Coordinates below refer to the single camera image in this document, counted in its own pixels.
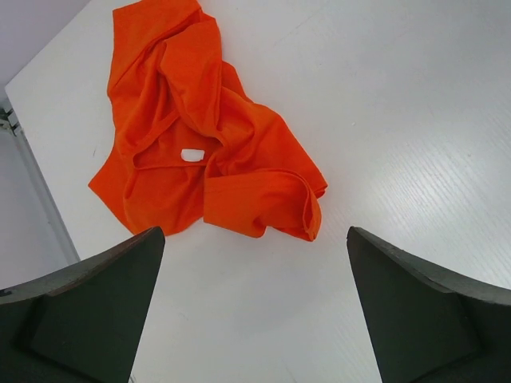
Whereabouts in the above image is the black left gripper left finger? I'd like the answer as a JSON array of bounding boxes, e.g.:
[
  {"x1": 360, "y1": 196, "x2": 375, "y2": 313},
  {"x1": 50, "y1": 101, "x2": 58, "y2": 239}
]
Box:
[{"x1": 1, "y1": 227, "x2": 165, "y2": 382}]

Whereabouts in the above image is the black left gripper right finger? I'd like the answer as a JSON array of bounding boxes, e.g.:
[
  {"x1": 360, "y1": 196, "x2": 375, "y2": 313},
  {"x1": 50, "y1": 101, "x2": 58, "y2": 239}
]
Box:
[{"x1": 347, "y1": 227, "x2": 510, "y2": 382}]

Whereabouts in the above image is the orange t shirt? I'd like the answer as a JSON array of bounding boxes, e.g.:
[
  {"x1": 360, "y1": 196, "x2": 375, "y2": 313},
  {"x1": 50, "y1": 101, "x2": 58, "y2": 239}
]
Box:
[{"x1": 89, "y1": 1, "x2": 327, "y2": 241}]

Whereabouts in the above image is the left aluminium frame post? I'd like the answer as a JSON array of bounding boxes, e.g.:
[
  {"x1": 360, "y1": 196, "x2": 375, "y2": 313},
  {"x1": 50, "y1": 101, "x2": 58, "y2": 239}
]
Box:
[{"x1": 1, "y1": 98, "x2": 80, "y2": 264}]

